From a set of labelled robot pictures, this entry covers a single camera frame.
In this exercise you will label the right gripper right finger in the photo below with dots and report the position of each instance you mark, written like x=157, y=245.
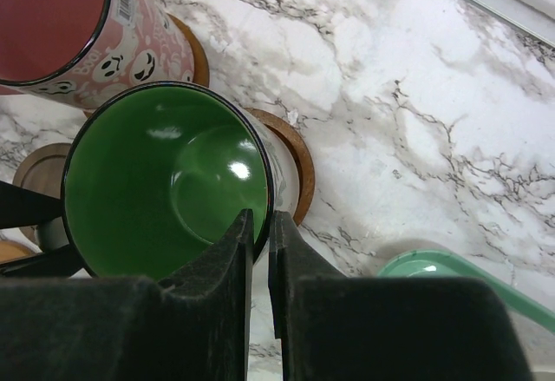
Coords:
x=335, y=327

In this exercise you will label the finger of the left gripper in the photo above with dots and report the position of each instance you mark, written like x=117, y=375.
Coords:
x=62, y=262
x=21, y=207

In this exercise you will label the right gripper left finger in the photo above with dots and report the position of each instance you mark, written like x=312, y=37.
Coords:
x=192, y=325

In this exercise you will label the light wooden coaster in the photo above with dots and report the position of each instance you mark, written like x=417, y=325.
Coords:
x=14, y=255

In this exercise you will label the mint green tray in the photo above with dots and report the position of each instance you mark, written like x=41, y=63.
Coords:
x=438, y=263

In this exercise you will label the green mug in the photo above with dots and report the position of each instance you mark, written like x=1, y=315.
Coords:
x=157, y=175

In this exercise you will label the red pink mug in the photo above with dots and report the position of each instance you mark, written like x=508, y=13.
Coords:
x=84, y=52

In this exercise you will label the brown ringed wooden coaster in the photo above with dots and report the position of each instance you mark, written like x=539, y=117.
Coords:
x=201, y=73

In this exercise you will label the dark brown wooden coaster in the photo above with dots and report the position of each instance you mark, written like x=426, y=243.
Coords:
x=42, y=172

